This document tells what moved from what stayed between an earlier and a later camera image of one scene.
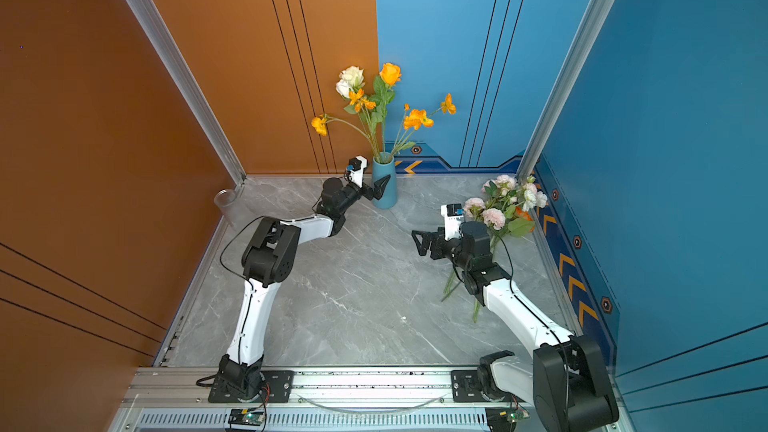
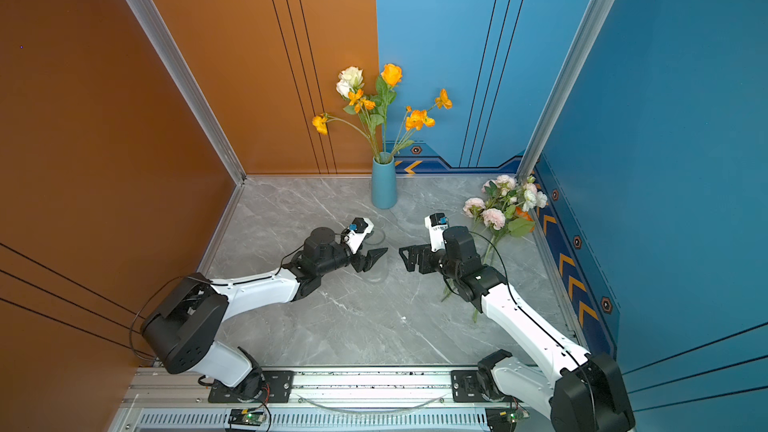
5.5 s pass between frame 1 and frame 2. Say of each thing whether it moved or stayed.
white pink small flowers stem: stayed
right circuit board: stayed
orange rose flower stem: stayed
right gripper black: moved
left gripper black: moved
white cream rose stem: stayed
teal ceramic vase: stayed
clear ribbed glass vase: moved
